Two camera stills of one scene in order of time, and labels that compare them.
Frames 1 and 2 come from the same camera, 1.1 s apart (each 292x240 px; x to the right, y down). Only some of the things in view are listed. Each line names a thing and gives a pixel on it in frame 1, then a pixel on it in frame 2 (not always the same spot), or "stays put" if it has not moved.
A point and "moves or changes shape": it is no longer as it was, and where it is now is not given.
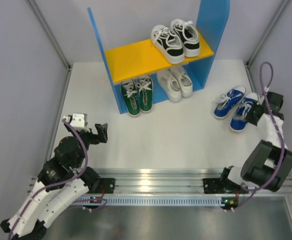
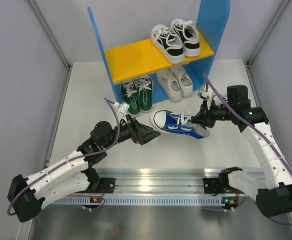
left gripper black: [102, 137] → [139, 133]
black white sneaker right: [187, 34] stays put
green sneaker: [145, 85] stays put
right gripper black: [249, 117] → [204, 117]
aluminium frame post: [284, 5] stays put
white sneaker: [185, 83] stays put
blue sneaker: [238, 122] moves or changes shape
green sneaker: [131, 95] stays put
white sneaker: [170, 84] stays put
